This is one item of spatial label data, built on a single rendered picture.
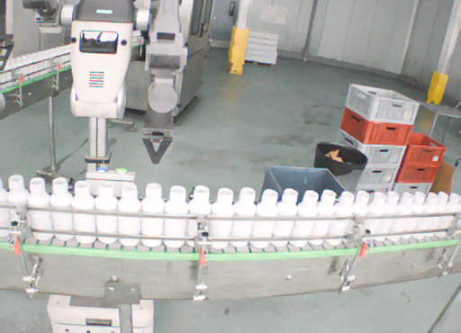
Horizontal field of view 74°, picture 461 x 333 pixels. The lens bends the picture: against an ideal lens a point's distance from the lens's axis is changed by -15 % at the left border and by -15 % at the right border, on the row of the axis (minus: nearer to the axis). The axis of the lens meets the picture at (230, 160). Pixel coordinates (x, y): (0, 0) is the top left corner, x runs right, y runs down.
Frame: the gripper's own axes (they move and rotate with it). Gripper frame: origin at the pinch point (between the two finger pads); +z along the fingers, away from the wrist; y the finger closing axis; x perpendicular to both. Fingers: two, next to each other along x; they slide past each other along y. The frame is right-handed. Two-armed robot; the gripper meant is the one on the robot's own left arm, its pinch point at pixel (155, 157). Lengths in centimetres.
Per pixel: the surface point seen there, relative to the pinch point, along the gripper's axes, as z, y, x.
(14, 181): 9.3, 0.6, 36.4
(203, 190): 8.8, 0.9, -12.5
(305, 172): 32, 59, -70
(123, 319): 56, -3, 8
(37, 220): 17.2, -4.3, 29.7
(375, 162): 76, 173, -202
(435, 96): 85, 682, -769
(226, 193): 8.9, 0.2, -18.4
